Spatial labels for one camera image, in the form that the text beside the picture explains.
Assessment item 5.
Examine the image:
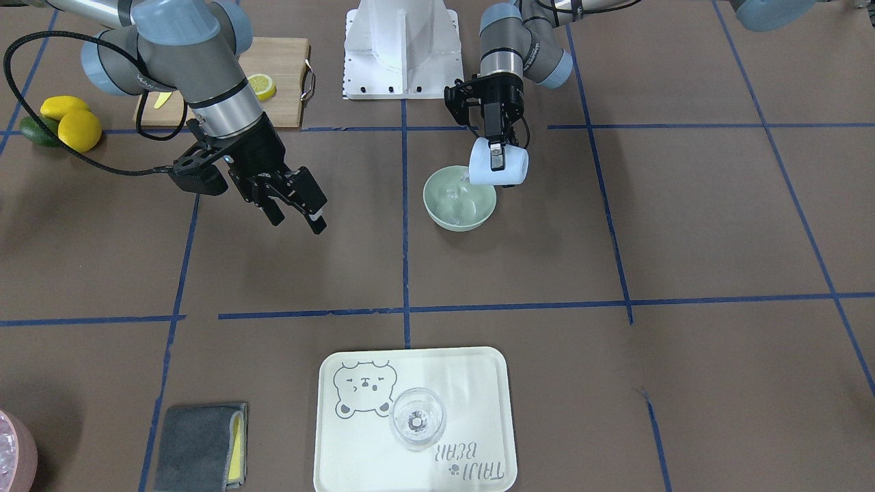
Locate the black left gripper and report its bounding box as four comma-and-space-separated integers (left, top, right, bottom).
444, 72, 524, 172

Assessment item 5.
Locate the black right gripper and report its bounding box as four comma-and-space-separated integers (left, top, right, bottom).
169, 113, 327, 236

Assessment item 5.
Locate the light blue plastic cup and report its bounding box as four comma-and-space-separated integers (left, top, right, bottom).
468, 137, 529, 187

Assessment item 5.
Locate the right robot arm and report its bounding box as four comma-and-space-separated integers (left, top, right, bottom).
2, 1, 326, 234

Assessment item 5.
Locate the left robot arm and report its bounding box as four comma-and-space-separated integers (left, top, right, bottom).
444, 1, 634, 187

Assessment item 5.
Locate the mint green bowl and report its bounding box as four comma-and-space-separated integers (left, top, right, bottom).
422, 165, 498, 232

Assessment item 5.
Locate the pink bowl of ice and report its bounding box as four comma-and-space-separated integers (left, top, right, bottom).
1, 410, 38, 491

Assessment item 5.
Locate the lemon half slice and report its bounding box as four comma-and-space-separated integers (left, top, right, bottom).
247, 74, 276, 102

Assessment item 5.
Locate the wooden cutting board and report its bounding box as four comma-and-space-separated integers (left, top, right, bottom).
134, 37, 312, 129

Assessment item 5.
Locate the yellow plastic knife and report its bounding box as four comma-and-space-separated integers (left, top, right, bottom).
153, 92, 173, 110

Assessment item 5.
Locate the yellow lemon front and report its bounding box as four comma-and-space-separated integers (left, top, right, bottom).
57, 109, 103, 154

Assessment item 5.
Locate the yellow lemon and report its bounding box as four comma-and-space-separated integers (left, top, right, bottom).
57, 109, 103, 154
40, 94, 90, 122

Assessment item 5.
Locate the yellow lemon rear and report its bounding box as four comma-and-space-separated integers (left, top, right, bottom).
40, 94, 90, 122

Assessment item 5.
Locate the clear wine glass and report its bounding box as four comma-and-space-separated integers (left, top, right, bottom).
390, 388, 447, 452

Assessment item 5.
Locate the green avocado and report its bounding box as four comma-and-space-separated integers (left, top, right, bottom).
18, 116, 60, 148

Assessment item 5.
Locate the cream bear tray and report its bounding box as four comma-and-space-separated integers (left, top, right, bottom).
313, 346, 518, 491

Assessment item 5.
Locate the grey folded cloth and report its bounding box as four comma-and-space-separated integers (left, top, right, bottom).
153, 402, 249, 491

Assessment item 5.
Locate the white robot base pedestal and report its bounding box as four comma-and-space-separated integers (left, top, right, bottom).
342, 1, 463, 100

